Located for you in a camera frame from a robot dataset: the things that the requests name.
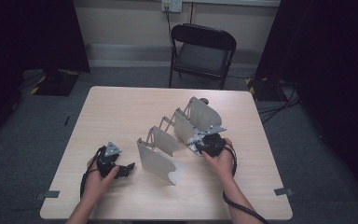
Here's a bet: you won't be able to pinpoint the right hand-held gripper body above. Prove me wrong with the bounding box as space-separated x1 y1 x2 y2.
195 125 227 158

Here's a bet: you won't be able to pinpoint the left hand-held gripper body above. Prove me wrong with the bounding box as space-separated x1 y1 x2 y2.
96 141 123 178

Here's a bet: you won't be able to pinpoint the grey expandable metal rack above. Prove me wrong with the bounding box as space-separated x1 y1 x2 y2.
136 95 223 187

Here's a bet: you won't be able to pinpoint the person's right hand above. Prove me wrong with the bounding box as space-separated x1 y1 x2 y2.
202 138 236 185

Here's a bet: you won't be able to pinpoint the person's left hand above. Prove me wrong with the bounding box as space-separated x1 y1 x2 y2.
82 157 120 204

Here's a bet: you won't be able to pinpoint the grey tape piece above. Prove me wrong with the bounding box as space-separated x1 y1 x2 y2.
35 189 61 201
273 187 294 197

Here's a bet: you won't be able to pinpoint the black stand base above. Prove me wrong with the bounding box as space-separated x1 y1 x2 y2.
30 68 80 97
245 77 282 102

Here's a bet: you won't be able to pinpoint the black folding chair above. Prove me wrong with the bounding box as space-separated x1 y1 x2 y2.
168 22 238 91

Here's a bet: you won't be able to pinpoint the black curtain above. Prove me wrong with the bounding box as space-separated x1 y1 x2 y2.
255 0 358 200
0 0 91 147

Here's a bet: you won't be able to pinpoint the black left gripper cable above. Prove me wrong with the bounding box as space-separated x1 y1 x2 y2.
79 146 105 200

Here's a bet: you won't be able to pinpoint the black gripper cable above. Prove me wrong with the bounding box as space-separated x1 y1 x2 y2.
79 146 105 200
222 143 269 224

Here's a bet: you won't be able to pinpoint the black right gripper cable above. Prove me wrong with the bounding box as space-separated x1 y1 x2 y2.
222 143 269 224

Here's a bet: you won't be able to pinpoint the black floor cables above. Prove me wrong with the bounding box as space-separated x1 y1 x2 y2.
255 78 302 125

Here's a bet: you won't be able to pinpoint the black wall socket cable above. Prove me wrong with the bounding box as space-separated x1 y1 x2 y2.
164 5 174 48

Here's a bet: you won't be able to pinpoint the white wall trunking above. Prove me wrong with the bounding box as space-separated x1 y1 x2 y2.
181 0 282 7

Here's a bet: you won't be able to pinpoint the white wall socket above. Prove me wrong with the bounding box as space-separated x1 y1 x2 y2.
160 0 183 13

